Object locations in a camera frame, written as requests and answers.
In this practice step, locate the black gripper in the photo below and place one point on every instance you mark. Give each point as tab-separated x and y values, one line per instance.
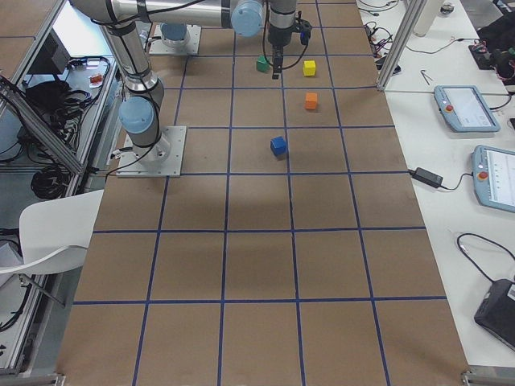
276	39

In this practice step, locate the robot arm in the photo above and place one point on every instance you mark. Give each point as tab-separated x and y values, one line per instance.
139	114
174	34

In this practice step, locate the green wooden block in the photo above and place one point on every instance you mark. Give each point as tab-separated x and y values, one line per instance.
262	64

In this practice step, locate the yellow wooden block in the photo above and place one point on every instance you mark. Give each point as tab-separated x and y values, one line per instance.
309	68

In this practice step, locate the orange wooden block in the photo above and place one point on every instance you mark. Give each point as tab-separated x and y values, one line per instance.
311	101

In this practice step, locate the blue wooden block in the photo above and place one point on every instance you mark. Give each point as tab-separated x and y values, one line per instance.
278	146

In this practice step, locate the black power adapter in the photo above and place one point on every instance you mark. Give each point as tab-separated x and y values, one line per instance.
427	177

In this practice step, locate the far teach pendant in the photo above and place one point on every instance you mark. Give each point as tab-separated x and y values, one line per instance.
464	109

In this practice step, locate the teach pendant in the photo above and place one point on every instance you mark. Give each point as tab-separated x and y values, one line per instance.
464	109
493	177

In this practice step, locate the near teach pendant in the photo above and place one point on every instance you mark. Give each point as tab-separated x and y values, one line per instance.
493	177

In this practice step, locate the white chair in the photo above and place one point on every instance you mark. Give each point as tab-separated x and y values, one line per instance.
55	234

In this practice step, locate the black laptop device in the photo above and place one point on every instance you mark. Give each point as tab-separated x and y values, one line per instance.
496	312

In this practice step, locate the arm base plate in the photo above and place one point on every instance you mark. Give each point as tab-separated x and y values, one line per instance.
187	46
165	159

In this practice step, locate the aluminium frame post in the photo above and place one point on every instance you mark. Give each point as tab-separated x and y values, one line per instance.
406	27

